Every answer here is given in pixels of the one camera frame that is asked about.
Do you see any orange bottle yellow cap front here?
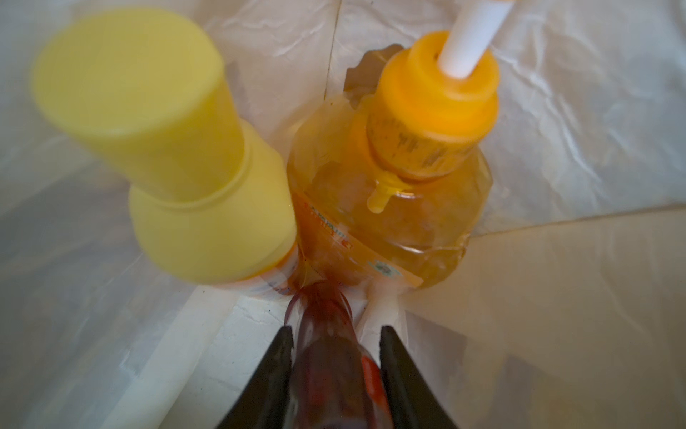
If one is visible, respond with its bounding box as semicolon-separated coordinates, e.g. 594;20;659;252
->
31;7;300;295

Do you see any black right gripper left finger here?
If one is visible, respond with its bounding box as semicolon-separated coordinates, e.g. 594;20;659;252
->
216;326;294;429

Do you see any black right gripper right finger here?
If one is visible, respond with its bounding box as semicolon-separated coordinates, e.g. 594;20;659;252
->
380;325;458;429

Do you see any cream canvas shopping bag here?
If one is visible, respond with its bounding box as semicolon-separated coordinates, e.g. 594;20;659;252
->
1;1;685;428

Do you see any large orange pump soap bottle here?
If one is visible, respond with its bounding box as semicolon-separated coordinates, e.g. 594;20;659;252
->
287;1;513;289

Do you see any red Fairy bottle front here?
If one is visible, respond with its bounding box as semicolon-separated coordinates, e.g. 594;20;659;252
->
284;280;394;428

